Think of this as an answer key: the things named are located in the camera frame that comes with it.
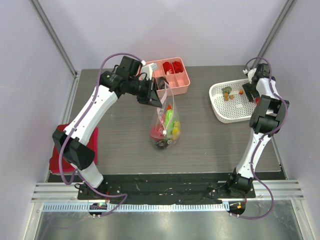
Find green toy vegetable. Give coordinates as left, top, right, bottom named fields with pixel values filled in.
left=164, top=109, right=175, bottom=136

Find clear zip top bag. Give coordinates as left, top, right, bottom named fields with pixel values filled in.
left=149, top=83, right=181, bottom=150

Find white perforated plastic basket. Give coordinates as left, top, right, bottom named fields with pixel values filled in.
left=208, top=78, right=257, bottom=124

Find red toy apple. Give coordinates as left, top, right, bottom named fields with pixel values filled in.
left=150, top=125, right=164, bottom=141

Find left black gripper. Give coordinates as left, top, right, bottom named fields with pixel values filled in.
left=128, top=77, right=162, bottom=108

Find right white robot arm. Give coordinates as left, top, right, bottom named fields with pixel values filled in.
left=225, top=63, right=290, bottom=198

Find green toy leafy piece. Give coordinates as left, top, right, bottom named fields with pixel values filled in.
left=222, top=86, right=232, bottom=94

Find red clips in box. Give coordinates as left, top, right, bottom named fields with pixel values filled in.
left=162, top=61, right=184, bottom=75

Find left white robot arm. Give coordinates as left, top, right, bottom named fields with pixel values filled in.
left=52, top=53, right=162, bottom=200

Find white slotted cable duct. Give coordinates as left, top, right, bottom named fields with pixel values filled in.
left=42, top=201, right=230, bottom=213

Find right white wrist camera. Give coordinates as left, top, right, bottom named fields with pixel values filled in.
left=242, top=68, right=257, bottom=84

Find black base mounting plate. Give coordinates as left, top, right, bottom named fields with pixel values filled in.
left=77, top=172, right=256, bottom=205

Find black items in box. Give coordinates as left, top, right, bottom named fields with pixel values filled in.
left=155, top=76, right=168, bottom=90

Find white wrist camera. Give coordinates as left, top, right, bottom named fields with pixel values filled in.
left=140, top=61, right=158, bottom=80
left=242, top=68, right=257, bottom=84

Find dark toy mangosteen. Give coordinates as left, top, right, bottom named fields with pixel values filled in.
left=154, top=139, right=169, bottom=150

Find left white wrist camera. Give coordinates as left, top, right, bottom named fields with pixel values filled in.
left=140, top=61, right=158, bottom=80

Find pink divided storage box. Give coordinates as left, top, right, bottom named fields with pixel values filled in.
left=147, top=57, right=191, bottom=95

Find yellow toy banana bunch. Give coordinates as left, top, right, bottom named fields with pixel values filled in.
left=170, top=121, right=181, bottom=141

